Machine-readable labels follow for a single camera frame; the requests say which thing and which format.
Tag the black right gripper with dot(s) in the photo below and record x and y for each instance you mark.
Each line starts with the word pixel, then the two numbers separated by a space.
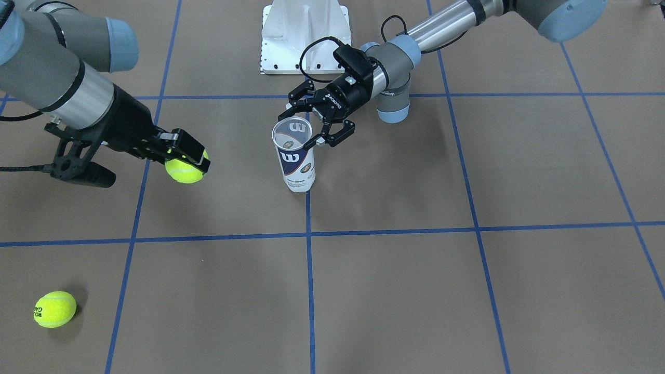
pixel 128 120

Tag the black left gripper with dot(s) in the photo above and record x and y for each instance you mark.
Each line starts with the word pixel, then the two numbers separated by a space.
pixel 347 94

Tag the yellow tennis ball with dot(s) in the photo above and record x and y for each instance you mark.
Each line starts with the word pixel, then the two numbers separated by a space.
pixel 182 172
pixel 54 309

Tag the Wilson tennis ball can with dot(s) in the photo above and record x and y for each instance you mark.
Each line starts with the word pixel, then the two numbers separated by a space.
pixel 296 161

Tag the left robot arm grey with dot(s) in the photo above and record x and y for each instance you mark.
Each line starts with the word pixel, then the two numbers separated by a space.
pixel 381 72

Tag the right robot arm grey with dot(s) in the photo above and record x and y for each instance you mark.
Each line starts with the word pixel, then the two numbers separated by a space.
pixel 53 59

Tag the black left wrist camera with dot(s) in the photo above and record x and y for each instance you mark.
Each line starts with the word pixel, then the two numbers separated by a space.
pixel 354 62

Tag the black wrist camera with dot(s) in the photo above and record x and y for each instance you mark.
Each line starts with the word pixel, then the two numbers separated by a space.
pixel 72 162
pixel 354 62

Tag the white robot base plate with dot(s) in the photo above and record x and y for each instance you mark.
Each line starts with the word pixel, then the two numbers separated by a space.
pixel 289 30

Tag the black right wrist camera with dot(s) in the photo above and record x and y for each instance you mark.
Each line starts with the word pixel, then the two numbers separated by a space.
pixel 72 162

